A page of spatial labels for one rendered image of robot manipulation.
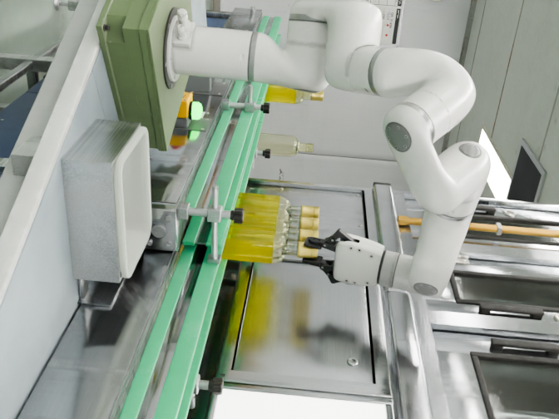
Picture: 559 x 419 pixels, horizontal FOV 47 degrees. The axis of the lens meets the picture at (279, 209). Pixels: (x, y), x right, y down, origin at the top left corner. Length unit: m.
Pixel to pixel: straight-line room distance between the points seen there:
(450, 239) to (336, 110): 6.33
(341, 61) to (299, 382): 0.60
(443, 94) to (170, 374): 0.61
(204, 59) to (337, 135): 6.38
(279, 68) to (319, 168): 6.55
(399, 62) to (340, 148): 6.58
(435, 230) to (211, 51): 0.53
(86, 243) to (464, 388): 0.80
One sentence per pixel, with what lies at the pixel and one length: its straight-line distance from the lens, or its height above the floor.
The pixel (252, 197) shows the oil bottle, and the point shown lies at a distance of 1.57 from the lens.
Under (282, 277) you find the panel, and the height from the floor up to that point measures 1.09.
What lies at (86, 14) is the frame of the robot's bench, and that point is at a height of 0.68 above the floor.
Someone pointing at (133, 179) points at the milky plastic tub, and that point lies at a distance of 1.20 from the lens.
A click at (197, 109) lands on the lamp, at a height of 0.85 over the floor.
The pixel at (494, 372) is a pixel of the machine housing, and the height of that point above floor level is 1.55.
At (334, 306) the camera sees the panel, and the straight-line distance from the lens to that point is 1.48.
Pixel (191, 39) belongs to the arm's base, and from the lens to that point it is 1.27.
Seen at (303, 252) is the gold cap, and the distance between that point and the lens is 1.41.
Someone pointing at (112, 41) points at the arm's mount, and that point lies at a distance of 1.18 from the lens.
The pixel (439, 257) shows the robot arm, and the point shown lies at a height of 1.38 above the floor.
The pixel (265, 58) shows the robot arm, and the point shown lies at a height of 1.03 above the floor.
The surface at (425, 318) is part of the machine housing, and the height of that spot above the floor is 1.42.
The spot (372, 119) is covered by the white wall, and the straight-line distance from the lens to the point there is 7.55.
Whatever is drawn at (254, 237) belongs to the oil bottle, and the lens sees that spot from 1.41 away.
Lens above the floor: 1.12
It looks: 2 degrees down
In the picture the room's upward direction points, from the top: 95 degrees clockwise
